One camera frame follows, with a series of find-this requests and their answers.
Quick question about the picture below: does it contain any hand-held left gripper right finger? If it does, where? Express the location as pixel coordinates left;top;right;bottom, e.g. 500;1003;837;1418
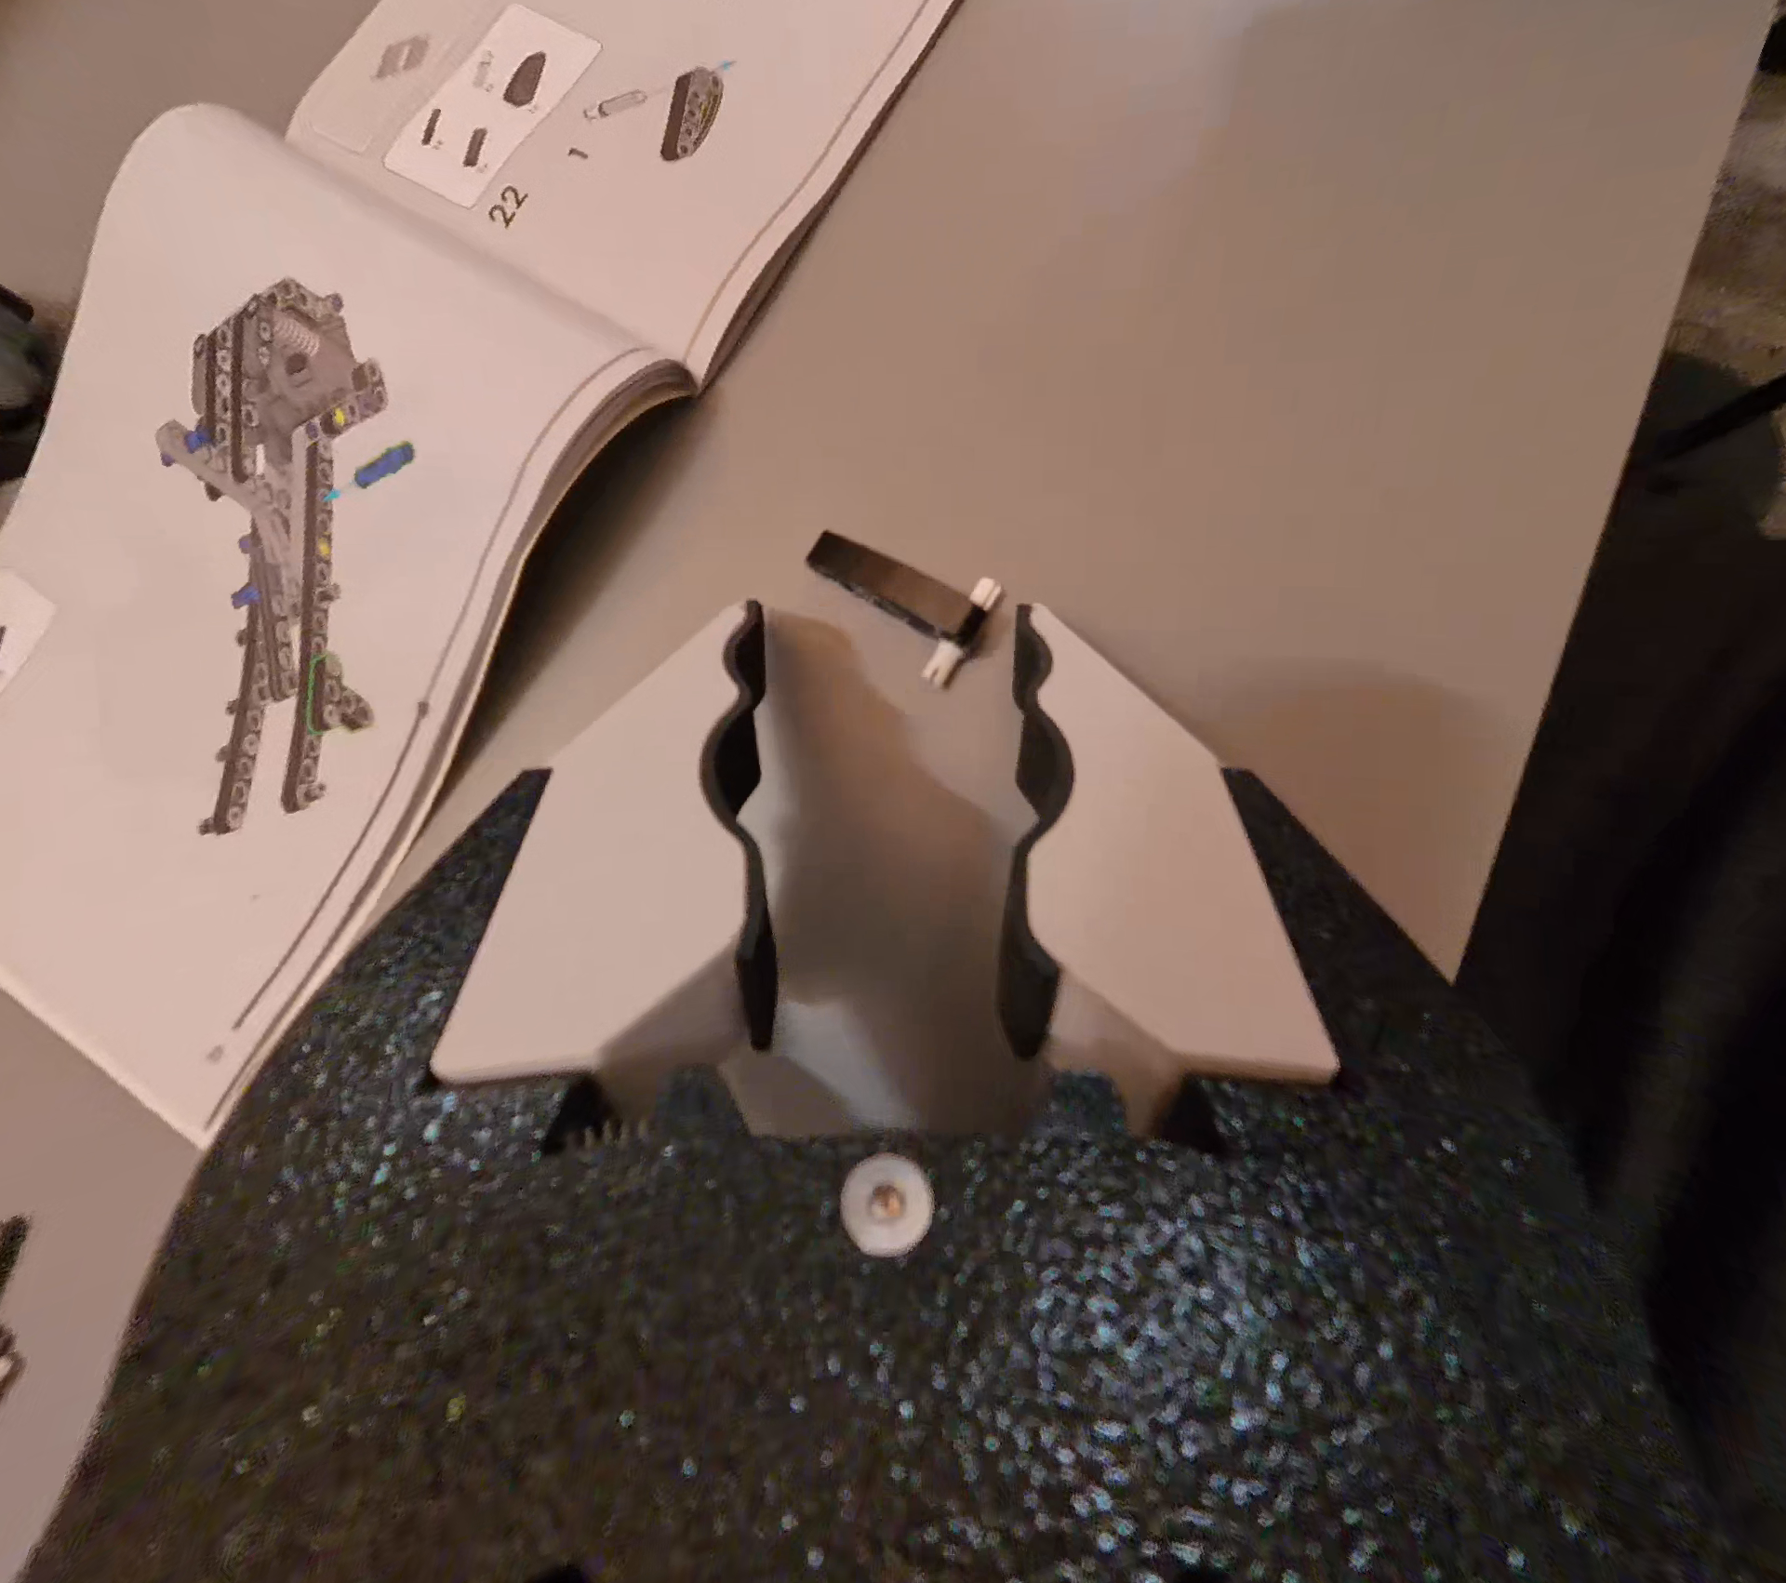
996;600;1342;1136

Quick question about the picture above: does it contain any open instruction booklet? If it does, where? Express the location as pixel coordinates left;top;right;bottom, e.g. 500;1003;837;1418
0;0;1095;1150

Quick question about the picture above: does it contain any black toy beam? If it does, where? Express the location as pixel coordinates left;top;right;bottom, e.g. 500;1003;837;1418
802;528;980;642

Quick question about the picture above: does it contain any black toy piece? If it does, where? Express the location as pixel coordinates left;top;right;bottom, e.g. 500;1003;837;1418
0;1214;34;1404

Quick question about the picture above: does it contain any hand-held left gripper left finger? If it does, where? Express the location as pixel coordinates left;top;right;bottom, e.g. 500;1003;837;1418
429;600;781;1087

